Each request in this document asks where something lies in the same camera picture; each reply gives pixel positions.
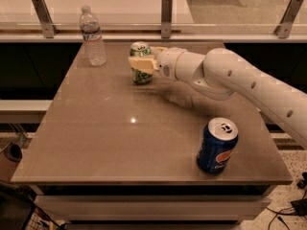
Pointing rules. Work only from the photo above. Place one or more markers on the middle metal railing bracket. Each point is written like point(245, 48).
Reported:
point(166, 18)

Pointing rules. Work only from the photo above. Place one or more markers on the dark bin at left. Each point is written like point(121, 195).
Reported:
point(10, 157)

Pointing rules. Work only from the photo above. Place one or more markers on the left metal railing bracket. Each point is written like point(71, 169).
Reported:
point(48, 28)

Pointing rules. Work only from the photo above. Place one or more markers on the metal railing bracket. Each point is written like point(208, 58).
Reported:
point(48, 28)
point(166, 18)
point(283, 29)

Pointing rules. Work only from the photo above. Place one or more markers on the right metal railing bracket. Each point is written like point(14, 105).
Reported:
point(283, 29)

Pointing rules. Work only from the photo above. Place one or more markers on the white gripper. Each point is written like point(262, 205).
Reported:
point(167, 62)

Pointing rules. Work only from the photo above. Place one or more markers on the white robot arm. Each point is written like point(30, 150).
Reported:
point(220, 73)

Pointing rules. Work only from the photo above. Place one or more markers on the clear plastic water bottle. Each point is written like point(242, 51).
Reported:
point(92, 37)

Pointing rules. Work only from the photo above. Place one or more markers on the green soda can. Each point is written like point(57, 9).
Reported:
point(140, 49)

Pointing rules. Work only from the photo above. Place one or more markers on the blue Pepsi can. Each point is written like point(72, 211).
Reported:
point(220, 137)

